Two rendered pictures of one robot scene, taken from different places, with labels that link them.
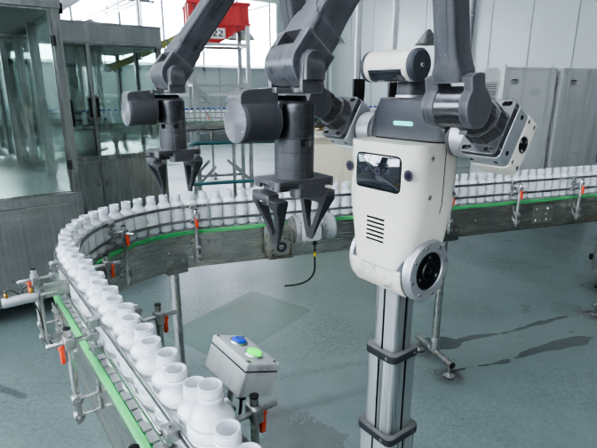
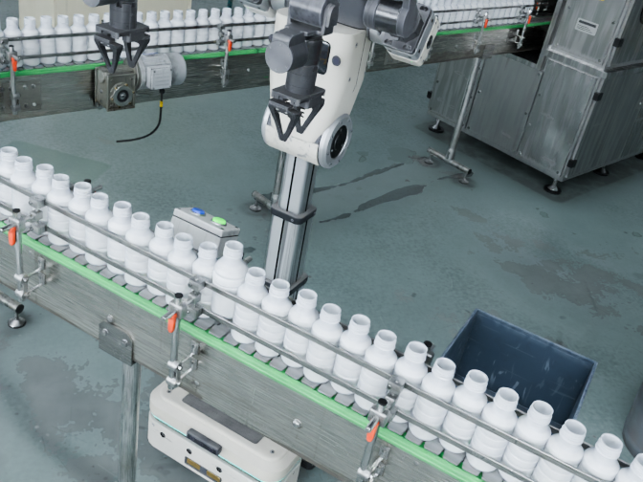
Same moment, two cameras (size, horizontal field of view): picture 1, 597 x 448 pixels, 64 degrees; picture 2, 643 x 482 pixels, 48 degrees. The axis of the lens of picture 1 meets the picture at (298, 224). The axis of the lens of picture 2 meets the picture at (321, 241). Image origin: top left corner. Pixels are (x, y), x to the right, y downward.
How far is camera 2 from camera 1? 0.85 m
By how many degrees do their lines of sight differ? 30
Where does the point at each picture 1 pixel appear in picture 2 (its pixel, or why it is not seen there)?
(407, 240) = (327, 116)
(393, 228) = not seen: hidden behind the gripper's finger
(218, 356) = (184, 227)
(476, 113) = (408, 26)
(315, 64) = (334, 15)
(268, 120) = (301, 57)
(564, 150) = not seen: outside the picture
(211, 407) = (237, 261)
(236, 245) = (59, 92)
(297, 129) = (312, 59)
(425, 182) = (348, 66)
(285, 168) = (299, 86)
